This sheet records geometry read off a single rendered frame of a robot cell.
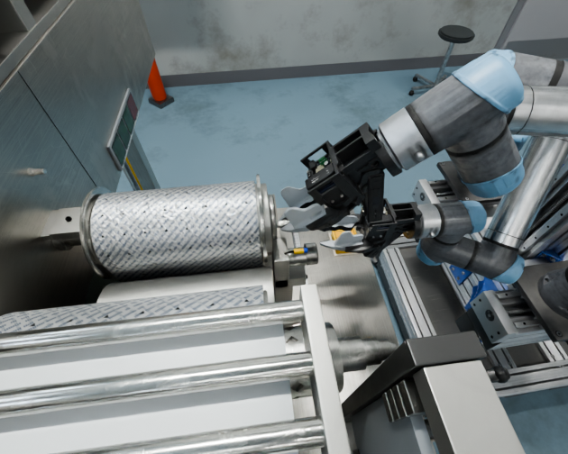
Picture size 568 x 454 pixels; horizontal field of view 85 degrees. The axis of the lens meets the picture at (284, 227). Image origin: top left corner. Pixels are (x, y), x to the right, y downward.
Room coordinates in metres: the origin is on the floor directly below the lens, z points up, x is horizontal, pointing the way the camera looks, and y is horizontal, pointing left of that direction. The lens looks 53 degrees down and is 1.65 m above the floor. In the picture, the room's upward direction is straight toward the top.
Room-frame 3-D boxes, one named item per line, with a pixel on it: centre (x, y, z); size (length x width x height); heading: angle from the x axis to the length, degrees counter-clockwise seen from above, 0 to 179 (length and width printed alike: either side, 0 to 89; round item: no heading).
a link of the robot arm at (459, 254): (0.43, -0.40, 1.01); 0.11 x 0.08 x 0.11; 64
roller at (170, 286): (0.19, 0.14, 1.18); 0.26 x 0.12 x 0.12; 97
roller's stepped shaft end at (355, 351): (0.09, -0.08, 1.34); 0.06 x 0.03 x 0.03; 97
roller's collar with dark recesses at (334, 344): (0.08, -0.02, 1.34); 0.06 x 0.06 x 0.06; 7
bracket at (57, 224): (0.29, 0.33, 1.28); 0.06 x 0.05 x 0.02; 97
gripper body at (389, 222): (0.42, -0.23, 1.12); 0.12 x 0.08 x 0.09; 97
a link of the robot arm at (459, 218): (0.44, -0.38, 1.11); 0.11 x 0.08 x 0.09; 97
